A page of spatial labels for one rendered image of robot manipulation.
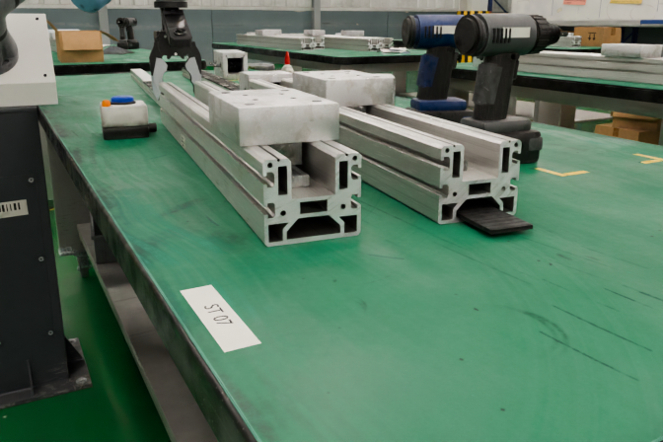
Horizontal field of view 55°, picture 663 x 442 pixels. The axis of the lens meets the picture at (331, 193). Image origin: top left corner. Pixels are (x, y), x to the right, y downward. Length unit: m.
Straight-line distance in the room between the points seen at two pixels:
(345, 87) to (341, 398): 0.64
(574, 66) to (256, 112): 2.07
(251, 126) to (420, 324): 0.29
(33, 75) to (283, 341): 1.43
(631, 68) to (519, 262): 1.91
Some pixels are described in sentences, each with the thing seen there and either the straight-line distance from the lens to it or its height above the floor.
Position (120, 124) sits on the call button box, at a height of 0.81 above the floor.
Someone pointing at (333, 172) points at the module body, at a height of 0.85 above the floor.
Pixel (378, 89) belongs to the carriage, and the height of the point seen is 0.89.
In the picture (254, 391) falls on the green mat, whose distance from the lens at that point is 0.39.
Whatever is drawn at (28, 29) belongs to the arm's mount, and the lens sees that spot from 1.91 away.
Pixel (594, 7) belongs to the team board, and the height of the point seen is 1.06.
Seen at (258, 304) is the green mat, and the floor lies 0.78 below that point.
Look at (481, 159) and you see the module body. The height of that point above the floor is 0.84.
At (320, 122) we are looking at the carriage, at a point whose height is 0.88.
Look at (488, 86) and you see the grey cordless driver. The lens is 0.96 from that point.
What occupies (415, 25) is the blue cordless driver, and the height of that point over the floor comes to 0.98.
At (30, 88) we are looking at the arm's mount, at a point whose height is 0.82.
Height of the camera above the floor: 0.99
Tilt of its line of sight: 15 degrees down
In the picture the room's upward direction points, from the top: straight up
